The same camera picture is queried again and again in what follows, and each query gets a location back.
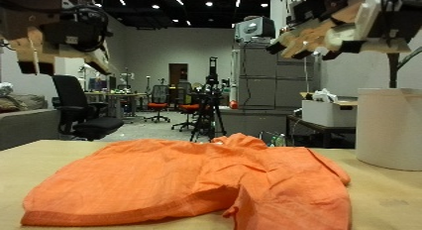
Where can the red ball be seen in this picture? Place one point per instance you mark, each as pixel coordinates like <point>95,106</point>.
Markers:
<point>233,104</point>

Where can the orange seat office chair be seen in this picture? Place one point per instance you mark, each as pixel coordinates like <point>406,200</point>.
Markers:
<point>157,106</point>
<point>189,107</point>

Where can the brown door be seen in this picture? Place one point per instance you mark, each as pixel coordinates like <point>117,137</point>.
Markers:
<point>175,73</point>

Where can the dark side table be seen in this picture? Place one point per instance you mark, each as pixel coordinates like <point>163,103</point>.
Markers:
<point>320,128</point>

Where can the tall grey filing cabinet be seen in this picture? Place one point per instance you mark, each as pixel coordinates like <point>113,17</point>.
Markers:
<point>258,78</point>

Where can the white plastic bag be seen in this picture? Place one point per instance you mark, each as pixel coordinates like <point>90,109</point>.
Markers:
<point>324,95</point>

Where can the black office chair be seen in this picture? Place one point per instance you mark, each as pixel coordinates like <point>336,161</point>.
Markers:
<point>69,94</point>

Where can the wooden desk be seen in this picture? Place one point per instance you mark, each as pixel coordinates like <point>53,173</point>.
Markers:
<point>118,95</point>

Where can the black camera tripod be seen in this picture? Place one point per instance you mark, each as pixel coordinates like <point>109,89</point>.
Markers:
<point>211,91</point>

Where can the white cylindrical plant pot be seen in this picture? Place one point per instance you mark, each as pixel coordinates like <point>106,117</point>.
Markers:
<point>391,131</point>

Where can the white storage box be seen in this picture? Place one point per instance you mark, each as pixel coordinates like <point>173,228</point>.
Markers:
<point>327,114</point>

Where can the low grey cabinet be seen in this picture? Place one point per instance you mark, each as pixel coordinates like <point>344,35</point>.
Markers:
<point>250,122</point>

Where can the green leafy plant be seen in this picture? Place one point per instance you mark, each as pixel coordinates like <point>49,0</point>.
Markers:
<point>392,71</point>

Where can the orange shirt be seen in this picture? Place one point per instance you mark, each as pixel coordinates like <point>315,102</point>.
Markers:
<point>153,177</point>

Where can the green bottles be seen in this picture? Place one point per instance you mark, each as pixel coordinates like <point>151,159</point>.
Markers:
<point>279,140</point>

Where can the grey sofa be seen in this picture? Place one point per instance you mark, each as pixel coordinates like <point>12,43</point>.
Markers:
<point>26,127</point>

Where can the grey box device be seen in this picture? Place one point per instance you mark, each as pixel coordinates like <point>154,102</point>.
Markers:
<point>254,28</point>

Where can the silver foil bundle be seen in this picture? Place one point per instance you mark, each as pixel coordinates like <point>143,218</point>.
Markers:
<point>5,89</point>

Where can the brown cushion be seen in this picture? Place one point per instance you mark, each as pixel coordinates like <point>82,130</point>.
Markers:
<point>26,101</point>

